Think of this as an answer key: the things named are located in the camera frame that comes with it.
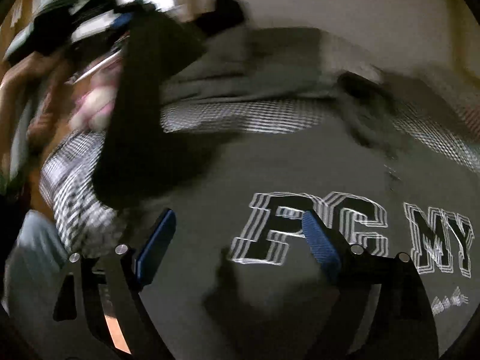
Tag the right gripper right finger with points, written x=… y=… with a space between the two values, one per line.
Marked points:
x=382 y=310

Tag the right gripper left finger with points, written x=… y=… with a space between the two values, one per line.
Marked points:
x=99 y=313

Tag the grey PCMY zip hoodie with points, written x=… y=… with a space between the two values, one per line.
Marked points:
x=238 y=280

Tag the left leg light jeans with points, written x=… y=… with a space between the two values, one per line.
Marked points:
x=33 y=272

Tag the black white checkered bedsheet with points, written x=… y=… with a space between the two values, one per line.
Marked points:
x=85 y=224

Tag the grey folded blanket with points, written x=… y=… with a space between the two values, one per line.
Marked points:
x=244 y=64

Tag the black garment on bed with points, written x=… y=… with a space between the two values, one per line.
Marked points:
x=225 y=15

